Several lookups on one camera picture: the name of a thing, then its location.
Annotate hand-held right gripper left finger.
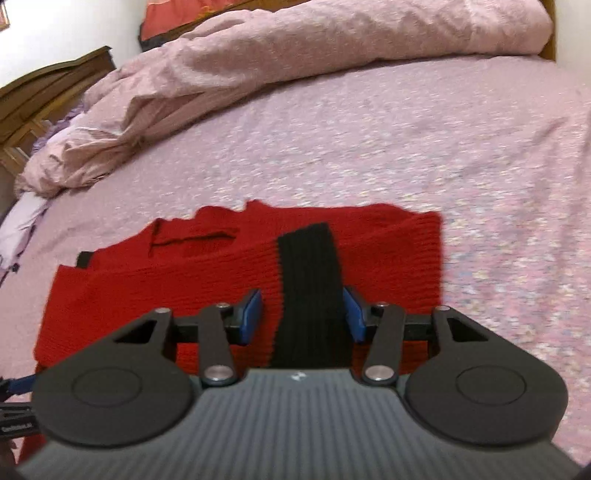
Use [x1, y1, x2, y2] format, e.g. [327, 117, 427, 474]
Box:
[111, 288, 264, 388]

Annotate wooden headboard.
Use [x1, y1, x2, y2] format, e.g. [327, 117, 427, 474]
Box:
[539, 0, 557, 62]

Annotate red knitted sweater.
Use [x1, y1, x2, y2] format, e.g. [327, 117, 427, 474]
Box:
[17, 199, 445, 463]

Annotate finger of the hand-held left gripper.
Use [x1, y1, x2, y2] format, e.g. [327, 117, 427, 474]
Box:
[0, 374, 37, 400]

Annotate wooden wardrobe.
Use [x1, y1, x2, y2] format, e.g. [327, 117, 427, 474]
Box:
[0, 45, 117, 174]

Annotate pink crumpled duvet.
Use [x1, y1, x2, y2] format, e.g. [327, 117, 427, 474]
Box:
[14, 0, 555, 197]

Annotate red pillow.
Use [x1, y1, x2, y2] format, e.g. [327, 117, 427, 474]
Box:
[139, 0, 278, 51]

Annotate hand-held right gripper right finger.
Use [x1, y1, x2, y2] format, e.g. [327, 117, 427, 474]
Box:
[342, 285, 491, 387]

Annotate pink floral bed sheet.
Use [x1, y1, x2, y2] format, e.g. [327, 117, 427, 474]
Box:
[0, 54, 591, 467]

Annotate white purple pillow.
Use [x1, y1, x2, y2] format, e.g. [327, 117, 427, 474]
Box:
[0, 191, 51, 282]

